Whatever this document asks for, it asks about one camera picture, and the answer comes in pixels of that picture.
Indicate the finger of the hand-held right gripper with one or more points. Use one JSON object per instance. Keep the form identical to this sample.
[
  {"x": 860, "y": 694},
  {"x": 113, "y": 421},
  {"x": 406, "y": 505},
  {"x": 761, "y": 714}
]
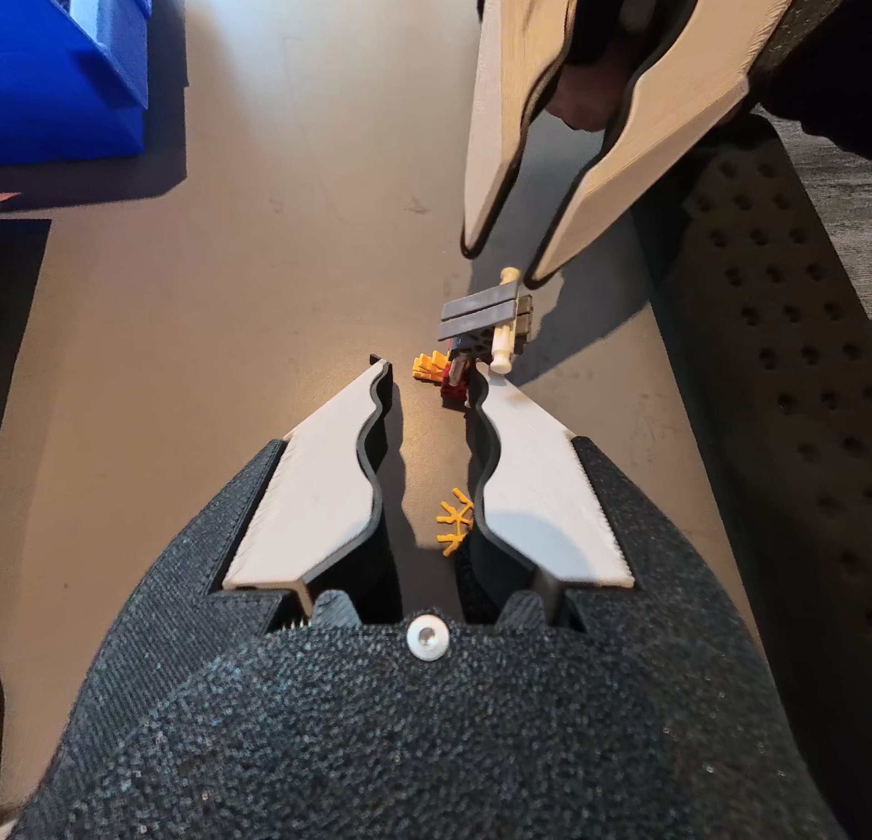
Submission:
[
  {"x": 681, "y": 104},
  {"x": 504, "y": 91}
]

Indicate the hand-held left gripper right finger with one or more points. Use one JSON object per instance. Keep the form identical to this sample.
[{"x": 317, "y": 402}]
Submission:
[{"x": 545, "y": 506}]

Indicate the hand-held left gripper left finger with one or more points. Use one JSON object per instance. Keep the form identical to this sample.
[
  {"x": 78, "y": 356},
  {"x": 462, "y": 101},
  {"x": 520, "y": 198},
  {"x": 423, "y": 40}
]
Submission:
[{"x": 313, "y": 499}]

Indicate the yellow toy connector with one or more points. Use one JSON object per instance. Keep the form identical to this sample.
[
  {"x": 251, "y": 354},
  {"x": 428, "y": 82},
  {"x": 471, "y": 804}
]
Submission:
[{"x": 455, "y": 520}]

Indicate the red toy connector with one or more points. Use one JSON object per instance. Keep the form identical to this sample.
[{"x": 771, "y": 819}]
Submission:
[{"x": 455, "y": 390}]

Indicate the white toy rod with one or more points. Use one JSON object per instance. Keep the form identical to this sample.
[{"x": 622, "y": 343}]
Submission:
[{"x": 506, "y": 336}]

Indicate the grey toy connector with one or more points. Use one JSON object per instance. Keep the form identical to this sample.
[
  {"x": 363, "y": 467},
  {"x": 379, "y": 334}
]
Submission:
[{"x": 480, "y": 315}]

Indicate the person's right hand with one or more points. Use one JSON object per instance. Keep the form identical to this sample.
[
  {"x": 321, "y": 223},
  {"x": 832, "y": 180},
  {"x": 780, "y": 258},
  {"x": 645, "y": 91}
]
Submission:
[{"x": 586, "y": 97}]

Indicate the black dimpled pad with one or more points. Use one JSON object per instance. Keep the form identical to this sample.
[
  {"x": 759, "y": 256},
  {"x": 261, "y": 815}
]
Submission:
[{"x": 783, "y": 411}]

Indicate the dark flat folder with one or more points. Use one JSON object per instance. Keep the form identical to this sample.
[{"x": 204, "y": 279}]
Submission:
[{"x": 20, "y": 295}]

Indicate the blue plastic bin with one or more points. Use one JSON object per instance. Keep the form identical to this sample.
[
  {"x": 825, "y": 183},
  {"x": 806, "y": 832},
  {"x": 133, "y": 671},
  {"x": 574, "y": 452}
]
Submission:
[{"x": 68, "y": 91}]

